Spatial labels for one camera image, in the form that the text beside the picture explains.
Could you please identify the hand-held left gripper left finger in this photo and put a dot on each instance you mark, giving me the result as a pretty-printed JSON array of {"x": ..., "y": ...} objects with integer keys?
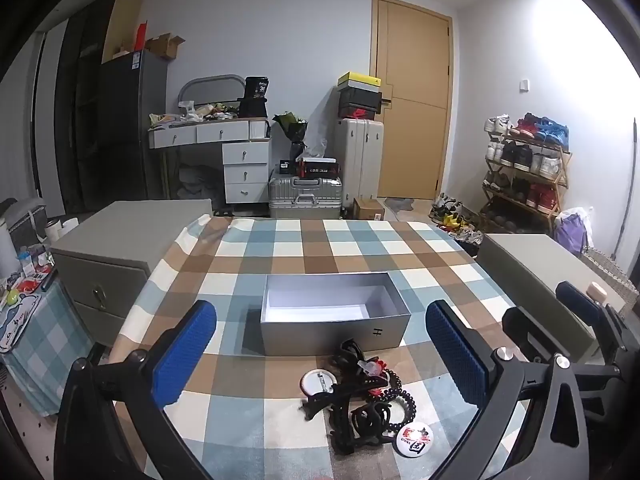
[{"x": 185, "y": 355}]

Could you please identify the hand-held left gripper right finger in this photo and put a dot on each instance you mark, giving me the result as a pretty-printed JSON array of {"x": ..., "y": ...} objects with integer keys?
[{"x": 457, "y": 355}]

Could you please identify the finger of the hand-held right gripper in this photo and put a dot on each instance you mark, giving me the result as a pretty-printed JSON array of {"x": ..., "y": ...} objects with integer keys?
[
  {"x": 525, "y": 332},
  {"x": 577, "y": 300}
]

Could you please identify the small red clear hair clip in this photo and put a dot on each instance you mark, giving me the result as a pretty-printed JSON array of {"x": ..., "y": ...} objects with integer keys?
[{"x": 376, "y": 367}]

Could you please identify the black claw hair clip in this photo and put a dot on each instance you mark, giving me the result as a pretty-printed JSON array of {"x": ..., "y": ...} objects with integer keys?
[{"x": 350, "y": 352}]

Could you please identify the long black hair clip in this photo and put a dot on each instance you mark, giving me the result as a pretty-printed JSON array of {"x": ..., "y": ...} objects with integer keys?
[{"x": 345, "y": 400}]

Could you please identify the grey box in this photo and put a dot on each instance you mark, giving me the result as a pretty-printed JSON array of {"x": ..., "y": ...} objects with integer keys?
[{"x": 325, "y": 335}]

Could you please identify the beige tape roll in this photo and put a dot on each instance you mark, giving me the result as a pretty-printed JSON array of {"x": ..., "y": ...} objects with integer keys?
[{"x": 597, "y": 293}]

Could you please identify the wicker basket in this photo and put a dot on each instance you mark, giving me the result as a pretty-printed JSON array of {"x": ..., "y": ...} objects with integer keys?
[{"x": 612, "y": 270}]

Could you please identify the grey drawer cabinet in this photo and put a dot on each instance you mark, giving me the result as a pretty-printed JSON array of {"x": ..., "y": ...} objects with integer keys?
[
  {"x": 530, "y": 265},
  {"x": 125, "y": 240}
]

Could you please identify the purple bag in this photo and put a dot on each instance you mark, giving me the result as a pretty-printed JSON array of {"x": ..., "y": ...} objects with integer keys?
[{"x": 572, "y": 232}]

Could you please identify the round red print pin badge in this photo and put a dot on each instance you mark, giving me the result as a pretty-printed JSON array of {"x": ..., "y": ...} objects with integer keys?
[{"x": 415, "y": 440}]

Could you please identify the black looped hair clip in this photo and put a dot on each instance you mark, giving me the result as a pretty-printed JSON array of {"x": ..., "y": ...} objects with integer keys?
[{"x": 372, "y": 417}]

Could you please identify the checked tablecloth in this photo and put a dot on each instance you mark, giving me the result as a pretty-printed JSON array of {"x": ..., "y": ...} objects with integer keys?
[{"x": 250, "y": 260}]

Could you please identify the wooden shoe rack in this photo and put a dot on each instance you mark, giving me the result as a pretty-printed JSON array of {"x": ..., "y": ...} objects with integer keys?
[{"x": 560, "y": 180}]

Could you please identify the long thin stick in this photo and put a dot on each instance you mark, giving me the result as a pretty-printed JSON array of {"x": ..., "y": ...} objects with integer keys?
[{"x": 627, "y": 185}]

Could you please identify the pile of shoes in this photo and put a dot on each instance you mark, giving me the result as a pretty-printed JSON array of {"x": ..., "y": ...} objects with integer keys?
[{"x": 455, "y": 220}]

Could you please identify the round white pin badge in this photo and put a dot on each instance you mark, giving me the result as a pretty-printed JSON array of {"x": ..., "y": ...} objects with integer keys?
[{"x": 315, "y": 382}]

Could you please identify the blue checked cloth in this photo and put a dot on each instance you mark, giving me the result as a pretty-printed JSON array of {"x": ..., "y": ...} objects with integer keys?
[{"x": 45, "y": 345}]

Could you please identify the rows of shoes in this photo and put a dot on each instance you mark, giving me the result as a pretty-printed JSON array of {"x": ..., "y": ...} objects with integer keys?
[{"x": 525, "y": 157}]

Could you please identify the grey floor mat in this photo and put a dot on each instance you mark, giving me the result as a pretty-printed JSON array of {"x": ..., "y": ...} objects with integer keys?
[{"x": 400, "y": 205}]

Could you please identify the brown cardboard box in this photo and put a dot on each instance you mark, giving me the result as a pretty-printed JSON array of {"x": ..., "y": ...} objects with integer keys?
[{"x": 369, "y": 209}]

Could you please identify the grey bag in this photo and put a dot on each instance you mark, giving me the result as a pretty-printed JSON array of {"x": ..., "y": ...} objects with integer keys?
[{"x": 197, "y": 182}]

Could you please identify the pile of small clutter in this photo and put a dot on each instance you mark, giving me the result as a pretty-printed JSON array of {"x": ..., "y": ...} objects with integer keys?
[{"x": 27, "y": 270}]

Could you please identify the silver suitcase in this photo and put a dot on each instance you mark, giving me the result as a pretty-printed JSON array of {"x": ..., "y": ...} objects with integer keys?
[{"x": 305, "y": 195}]

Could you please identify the white desk with drawers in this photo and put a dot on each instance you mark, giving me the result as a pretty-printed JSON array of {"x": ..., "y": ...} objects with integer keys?
[{"x": 245, "y": 160}]

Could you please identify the small black box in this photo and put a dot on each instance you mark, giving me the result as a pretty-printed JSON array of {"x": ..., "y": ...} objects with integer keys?
[{"x": 287, "y": 167}]

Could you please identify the white upright suitcase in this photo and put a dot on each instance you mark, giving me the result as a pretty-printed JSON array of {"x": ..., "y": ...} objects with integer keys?
[{"x": 357, "y": 160}]

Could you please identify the red black flat box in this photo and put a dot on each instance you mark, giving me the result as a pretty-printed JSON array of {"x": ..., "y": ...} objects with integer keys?
[{"x": 317, "y": 167}]

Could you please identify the white binder stack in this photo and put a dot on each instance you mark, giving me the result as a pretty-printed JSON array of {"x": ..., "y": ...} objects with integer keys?
[{"x": 260, "y": 128}]

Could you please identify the pile of desk clutter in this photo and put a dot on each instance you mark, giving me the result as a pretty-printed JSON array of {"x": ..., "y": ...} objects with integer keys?
[{"x": 195, "y": 114}]

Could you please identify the clear plastic bag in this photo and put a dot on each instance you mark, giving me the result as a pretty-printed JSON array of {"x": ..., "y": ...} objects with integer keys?
[{"x": 317, "y": 150}]

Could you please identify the dark grey fridge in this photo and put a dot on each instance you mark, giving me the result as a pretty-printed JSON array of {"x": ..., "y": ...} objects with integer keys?
[{"x": 130, "y": 110}]

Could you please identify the black wrapped bouquet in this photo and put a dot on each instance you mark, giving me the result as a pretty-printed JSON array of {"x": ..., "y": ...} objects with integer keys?
[{"x": 292, "y": 127}]

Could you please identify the red black shoe box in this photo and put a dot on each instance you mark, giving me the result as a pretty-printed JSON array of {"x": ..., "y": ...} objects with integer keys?
[{"x": 357, "y": 110}]

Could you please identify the black bag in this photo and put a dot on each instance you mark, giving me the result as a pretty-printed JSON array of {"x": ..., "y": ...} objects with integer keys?
[{"x": 254, "y": 97}]

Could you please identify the dark wardrobe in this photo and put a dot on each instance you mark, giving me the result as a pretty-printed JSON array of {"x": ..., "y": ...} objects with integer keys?
[{"x": 75, "y": 110}]

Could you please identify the wooden door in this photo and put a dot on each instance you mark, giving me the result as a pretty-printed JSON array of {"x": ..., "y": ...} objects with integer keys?
[{"x": 415, "y": 60}]

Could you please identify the yellow lid shoe box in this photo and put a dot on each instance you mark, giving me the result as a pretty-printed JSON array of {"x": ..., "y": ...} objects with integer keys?
[{"x": 357, "y": 80}]

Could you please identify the open cardboard box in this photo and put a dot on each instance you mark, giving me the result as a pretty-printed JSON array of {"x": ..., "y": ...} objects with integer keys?
[{"x": 165, "y": 47}]

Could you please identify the red paper bag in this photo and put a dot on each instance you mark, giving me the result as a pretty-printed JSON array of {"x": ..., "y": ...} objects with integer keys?
[{"x": 142, "y": 37}]

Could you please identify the large cardboard sheet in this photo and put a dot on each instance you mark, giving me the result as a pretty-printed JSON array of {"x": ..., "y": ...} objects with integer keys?
[{"x": 120, "y": 25}]

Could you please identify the grey arched frame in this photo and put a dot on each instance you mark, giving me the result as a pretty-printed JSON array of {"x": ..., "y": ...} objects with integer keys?
[{"x": 210, "y": 82}]

